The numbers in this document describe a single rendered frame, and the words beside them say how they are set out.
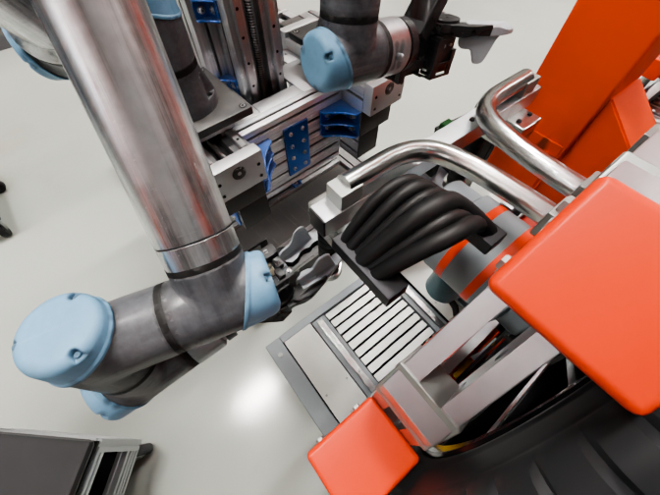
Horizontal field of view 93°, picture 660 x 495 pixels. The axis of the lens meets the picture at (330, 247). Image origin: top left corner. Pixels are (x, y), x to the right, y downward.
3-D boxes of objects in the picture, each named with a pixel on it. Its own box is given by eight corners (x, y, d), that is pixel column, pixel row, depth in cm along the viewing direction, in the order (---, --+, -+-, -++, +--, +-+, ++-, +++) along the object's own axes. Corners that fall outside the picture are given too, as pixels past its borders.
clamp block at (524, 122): (508, 155, 52) (524, 128, 47) (465, 127, 55) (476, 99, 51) (525, 142, 53) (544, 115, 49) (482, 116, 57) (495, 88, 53)
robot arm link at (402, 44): (359, 13, 45) (402, 27, 41) (382, 9, 47) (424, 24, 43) (354, 70, 50) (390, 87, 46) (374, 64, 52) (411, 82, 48)
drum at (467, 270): (492, 351, 47) (548, 320, 35) (393, 253, 56) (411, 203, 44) (545, 297, 52) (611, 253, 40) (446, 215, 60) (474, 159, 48)
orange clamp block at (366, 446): (408, 457, 37) (349, 518, 34) (363, 399, 40) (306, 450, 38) (422, 460, 31) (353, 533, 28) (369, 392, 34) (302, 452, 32)
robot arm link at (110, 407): (83, 426, 32) (129, 427, 39) (184, 356, 35) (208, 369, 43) (61, 362, 35) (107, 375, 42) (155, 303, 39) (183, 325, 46)
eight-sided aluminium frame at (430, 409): (375, 445, 58) (557, 467, 11) (352, 413, 61) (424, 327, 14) (543, 281, 75) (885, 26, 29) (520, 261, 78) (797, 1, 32)
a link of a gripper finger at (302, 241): (329, 215, 47) (284, 254, 44) (329, 237, 52) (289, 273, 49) (314, 204, 48) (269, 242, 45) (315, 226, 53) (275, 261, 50)
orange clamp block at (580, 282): (583, 372, 20) (645, 426, 12) (482, 283, 23) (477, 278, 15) (683, 296, 18) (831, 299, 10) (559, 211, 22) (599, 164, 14)
